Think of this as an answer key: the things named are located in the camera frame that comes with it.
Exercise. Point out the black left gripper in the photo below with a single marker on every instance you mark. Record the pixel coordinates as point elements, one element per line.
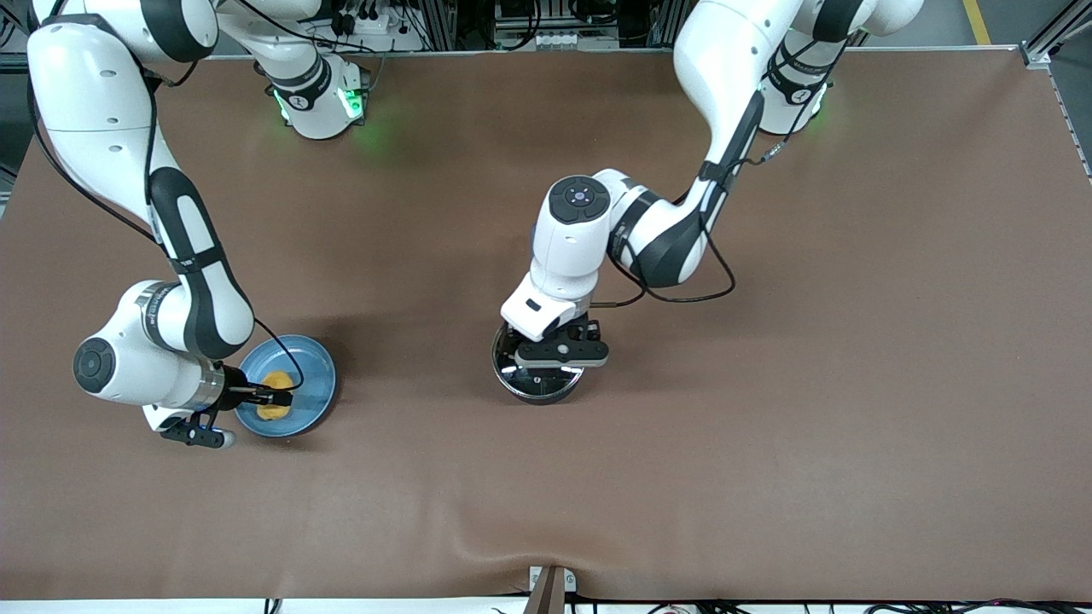
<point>573,332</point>

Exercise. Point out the aluminium profile beam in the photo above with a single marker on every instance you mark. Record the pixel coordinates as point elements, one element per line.
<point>1058,30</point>

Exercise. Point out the blue round plate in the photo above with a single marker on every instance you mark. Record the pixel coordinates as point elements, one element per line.
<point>311,367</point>

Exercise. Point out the metal table edge bracket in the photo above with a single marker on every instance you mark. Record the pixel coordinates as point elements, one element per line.
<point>550,593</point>

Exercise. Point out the white power strip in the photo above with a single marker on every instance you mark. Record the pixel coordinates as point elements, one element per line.
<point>401,38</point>

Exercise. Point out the white terminal block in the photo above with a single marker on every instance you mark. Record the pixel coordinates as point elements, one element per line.
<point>554,39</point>

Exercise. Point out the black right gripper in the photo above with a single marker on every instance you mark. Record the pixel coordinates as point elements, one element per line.
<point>232,396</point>

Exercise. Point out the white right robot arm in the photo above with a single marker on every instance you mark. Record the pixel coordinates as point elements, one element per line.
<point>85,102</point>

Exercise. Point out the glass pot lid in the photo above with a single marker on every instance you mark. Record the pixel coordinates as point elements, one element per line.
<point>546,382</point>

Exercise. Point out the brown table mat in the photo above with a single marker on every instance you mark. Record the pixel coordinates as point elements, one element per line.
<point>768,469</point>

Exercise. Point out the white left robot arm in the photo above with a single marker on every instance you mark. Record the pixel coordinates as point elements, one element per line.
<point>580,247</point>

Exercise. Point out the aluminium table edge rail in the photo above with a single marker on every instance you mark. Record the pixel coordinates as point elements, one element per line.
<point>1073,119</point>

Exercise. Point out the yellow potato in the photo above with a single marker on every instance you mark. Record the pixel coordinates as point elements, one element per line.
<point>275,412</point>

